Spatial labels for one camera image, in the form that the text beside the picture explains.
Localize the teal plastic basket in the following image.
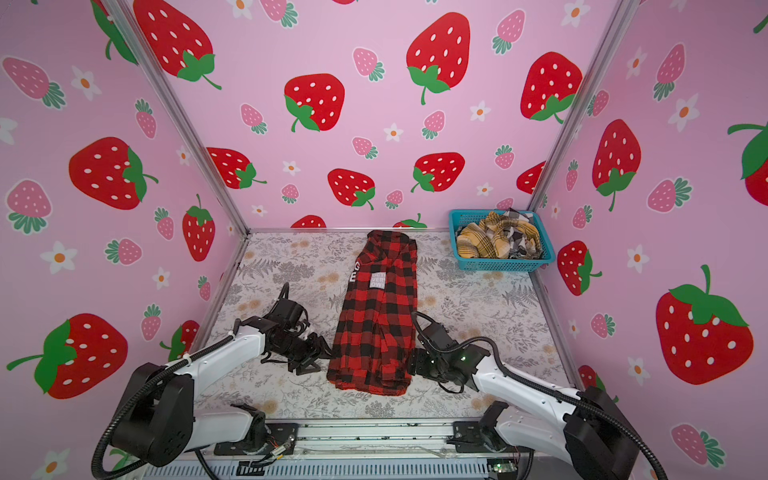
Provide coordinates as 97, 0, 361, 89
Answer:
450, 209, 555, 272

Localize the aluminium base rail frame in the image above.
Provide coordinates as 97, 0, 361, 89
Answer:
119, 416, 631, 480

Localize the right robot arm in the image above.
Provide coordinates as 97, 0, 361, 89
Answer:
409, 319, 667, 479

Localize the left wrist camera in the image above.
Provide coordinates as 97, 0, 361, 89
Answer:
266, 298, 306, 330

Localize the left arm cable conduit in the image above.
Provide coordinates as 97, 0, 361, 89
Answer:
89, 281, 292, 480

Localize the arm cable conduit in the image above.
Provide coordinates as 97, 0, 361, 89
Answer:
89, 281, 292, 480
413, 310, 668, 480

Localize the red black plaid shirt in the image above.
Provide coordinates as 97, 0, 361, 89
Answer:
327, 230, 418, 396

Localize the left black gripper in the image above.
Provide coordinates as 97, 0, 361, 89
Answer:
277, 331, 339, 373

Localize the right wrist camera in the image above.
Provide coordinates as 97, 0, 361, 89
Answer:
421, 323, 455, 351

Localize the yellow plaid shirt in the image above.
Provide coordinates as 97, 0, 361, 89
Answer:
456, 209, 544, 260

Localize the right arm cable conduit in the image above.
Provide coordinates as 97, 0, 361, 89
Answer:
413, 310, 668, 480

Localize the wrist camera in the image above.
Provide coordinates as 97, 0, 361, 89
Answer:
266, 298, 306, 330
421, 323, 455, 351

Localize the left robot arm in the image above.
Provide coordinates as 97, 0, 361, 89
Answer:
91, 299, 331, 479

